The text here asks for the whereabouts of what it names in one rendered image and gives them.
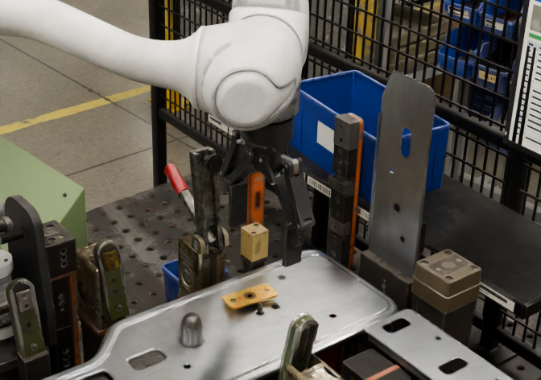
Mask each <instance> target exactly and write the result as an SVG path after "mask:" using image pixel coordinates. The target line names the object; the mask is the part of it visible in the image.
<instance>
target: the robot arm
mask: <svg viewBox="0 0 541 380"><path fill-rule="evenodd" d="M0 35H16V36H22V37H26V38H29V39H34V40H37V41H39V42H41V43H45V44H47V45H49V46H52V47H54V48H57V49H59V50H61V51H62V52H66V53H68V54H70V55H72V56H75V57H77V58H79V59H81V60H84V61H86V62H89V63H90V64H94V65H96V66H98V67H99V68H103V69H105V70H107V71H109V72H112V73H114V74H117V75H119V76H123V77H125V78H127V79H130V80H133V81H137V82H141V83H143V84H147V85H153V86H157V87H160V88H164V89H170V90H173V91H176V92H178V93H181V94H182V95H184V96H185V97H186V98H187V99H188V100H189V101H190V102H191V104H192V106H193V107H194V109H200V110H203V111H204V112H207V113H209V114H211V115H212V116H213V117H214V118H215V119H216V120H218V121H219V122H220V123H221V124H223V125H225V126H228V127H229V128H232V129H234V130H233V133H232V142H231V144H230V146H229V149H228V151H227V154H226V156H225V159H224V161H223V164H222V165H221V169H220V175H221V177H225V178H226V183H227V184H228V185H229V226H230V227H232V228H233V227H235V226H238V225H241V224H244V223H246V222H247V189H248V183H247V182H245V181H244V180H246V177H247V176H248V175H249V174H250V173H251V172H252V171H253V170H254V169H255V170H256V171H260V172H261V173H262V174H263V175H264V176H265V177H266V178H267V179H268V182H269V184H271V185H273V186H274V189H275V192H276V194H277V197H278V198H279V202H280V204H281V206H282V209H283V212H284V214H285V217H286V219H287V222H288V223H286V224H284V225H283V264H282V265H283V266H284V267H288V266H291V265H294V264H296V263H298V262H301V256H302V245H303V243H304V229H306V228H308V227H310V226H313V225H314V224H315V219H314V216H313V212H312V206H311V203H310V200H309V196H308V190H307V186H306V183H305V179H304V170H303V160H302V159H301V158H297V159H292V158H290V157H289V155H288V152H287V146H288V144H289V143H290V141H291V140H292V139H293V135H294V116H295V115H296V114H297V113H298V112H299V103H300V86H301V81H302V79H301V72H302V68H303V66H304V63H305V60H306V58H307V54H308V40H309V2H308V0H233V3H232V10H231V11H230V12H229V22H228V23H222V24H216V25H211V26H201V27H200V28H199V29H198V30H197V31H196V32H195V33H194V34H193V35H191V36H189V37H187V38H186V39H181V40H170V41H166V40H156V39H146V38H143V37H139V36H136V35H132V34H131V33H128V32H126V31H123V30H121V29H119V28H117V27H114V26H112V25H110V24H108V23H106V22H104V21H101V20H100V19H97V18H95V17H93V16H91V15H89V14H86V13H85V12H83V11H81V10H78V9H76V8H74V7H72V6H69V5H67V4H65V3H63V2H60V1H58V0H0ZM246 149H247V152H246ZM245 152H246V155H245V156H244V157H243V155H244V154H245ZM282 170H283V175H282V176H277V177H275V175H278V174H279V173H280V172H281V171H282ZM242 181H243V182H242ZM294 217H295V219H294Z"/></svg>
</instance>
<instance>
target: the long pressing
mask: <svg viewBox="0 0 541 380"><path fill-rule="evenodd" d="M282 264H283V260H282V259H280V260H278V261H276V262H273V263H270V264H268V265H265V266H262V267H259V268H257V269H255V270H252V271H249V272H246V273H244V274H242V275H238V276H236V277H233V278H231V279H227V280H226V281H223V282H220V283H217V284H214V285H212V286H210V287H206V288H204V289H202V290H199V291H196V292H193V293H191V294H189V295H185V296H183V297H180V298H178V299H174V300H172V301H170V302H167V303H165V304H161V305H159V306H157V307H154V308H151V309H148V310H146V311H144V312H140V313H138V314H136V315H133V316H130V317H127V318H125V319H123V320H120V321H118V322H116V323H114V324H112V325H111V326H110V327H109V328H108V330H107V332H106V334H105V336H104V338H103V340H102V343H101V345H100V347H99V349H98V351H97V353H96V354H95V356H94V357H92V358H91V359H90V360H88V361H86V362H84V363H82V364H79V365H78V366H74V367H72V368H70V369H67V370H64V371H61V372H59V373H57V374H53V375H52V376H49V377H47V378H44V379H41V380H84V379H86V378H89V377H92V376H93V375H96V374H99V373H103V372H105V373H107V374H109V375H110V376H111V377H112V379H113V380H262V379H264V378H267V377H269V376H271V375H272V374H276V373H278V372H279V365H280V362H281V358H282V355H283V348H284V345H285V341H286V338H287V331H288V328H289V325H290V323H291V321H292V320H293V319H294V318H295V317H296V316H297V315H299V314H300V313H301V312H308V313H309V314H310V315H311V316H312V317H313V318H314V319H315V320H316V321H317V322H318V324H319V327H318V331H317V334H316V339H315V340H314V342H313V350H312V353H314V354H315V355H317V354H319V353H322V352H324V351H326V350H328V349H331V348H332V347H335V346H337V345H339V344H341V343H344V342H346V341H348V340H350V339H353V338H354V337H357V336H360V335H361V334H363V333H366V331H365V327H366V326H368V325H370V324H372V323H374V322H377V321H379V320H381V319H384V318H386V317H388V316H390V315H393V314H395V313H396V312H398V306H397V304H396V303H395V302H394V301H393V300H392V299H391V298H390V297H389V296H387V295H385V294H384V293H382V292H381V291H379V290H378V289H377V288H376V287H374V286H372V285H371V284H369V283H368V282H366V281H365V280H364V279H362V278H361V277H359V276H358V275H356V274H355V273H353V272H352V271H351V270H349V269H348V268H346V267H345V266H343V265H342V264H340V263H339V262H338V261H336V260H335V259H334V258H331V257H330V256H328V255H327V254H325V253H323V252H322V251H319V250H305V251H302V256H301V262H298V263H296V264H294V265H291V266H288V267H284V266H283V265H282ZM281 276H283V277H285V279H280V278H279V277H281ZM264 283H267V284H269V285H270V286H271V287H272V288H273V289H274V290H275V291H276V292H277V293H278V295H277V296H276V297H274V298H271V299H267V300H263V301H261V302H258V303H256V304H251V305H249V306H245V307H242V308H237V309H231V308H230V307H229V306H228V305H227V304H226V303H225V302H224V301H223V300H222V296H223V295H228V294H230V293H234V292H236V291H241V290H244V289H247V288H250V287H255V286H257V285H261V284H264ZM273 303H277V304H278V306H279V308H277V309H274V308H272V306H273ZM258 304H262V312H263V313H264V314H263V315H258V314H257V313H256V312H258ZM189 312H195V313H196V314H197V315H198V316H199V317H200V318H201V321H202V340H203V342H202V344H201V345H199V346H197V347H193V348H189V347H186V346H184V345H182V344H181V323H182V319H183V318H184V316H185V315H186V314H187V313H189ZM330 315H335V316H336V317H333V318H332V317H330ZM151 352H159V353H160V354H161V355H162V356H163V357H164V358H165V360H164V361H161V362H159V363H157V364H155V365H152V366H149V367H147V368H146V369H143V370H135V369H134V368H133V367H132V366H131V365H130V363H129V362H130V361H131V360H134V359H135V358H137V357H141V356H143V355H145V354H148V353H151ZM185 365H189V366H191V367H190V368H184V366H185Z"/></svg>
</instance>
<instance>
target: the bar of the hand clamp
mask: <svg viewBox="0 0 541 380"><path fill-rule="evenodd" d="M189 157H190V166H191V175H192V191H193V200H194V209H195V218H196V234H197V235H199V236H201V237H202V238H203V240H204V243H205V254H204V255H208V254H209V243H208V234H207V227H208V226H211V230H212V232H213V235H215V236H216V237H217V241H216V242H215V244H214V245H213V247H215V248H217V249H218V250H223V249H224V248H223V238H222V228H221V210H220V201H219V191H218V181H217V173H218V172H219V171H220V169H221V165H222V164H223V160H222V158H221V157H220V156H219V155H216V152H215V150H214V149H212V148H211V147H202V148H200V149H196V150H194V151H189Z"/></svg>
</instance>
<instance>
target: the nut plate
mask: <svg viewBox="0 0 541 380"><path fill-rule="evenodd" d="M264 291H269V292H264ZM277 295H278V293H277V292H276V291H275V290H274V289H273V288H272V287H271V286H270V285H269V284H267V283H264V284H261V285H257V286H255V287H250V288H247V289H244V290H241V291H236V292H234V293H230V294H228V295H223V296H222V300H223V301H224V302H225V303H226V304H227V305H228V306H229V307H230V308H231V309H237V308H242V307H245V306H249V305H251V304H256V303H258V302H261V301H263V300H267V299H271V298H274V297H276V296H277ZM231 300H235V301H236V302H230V301H231Z"/></svg>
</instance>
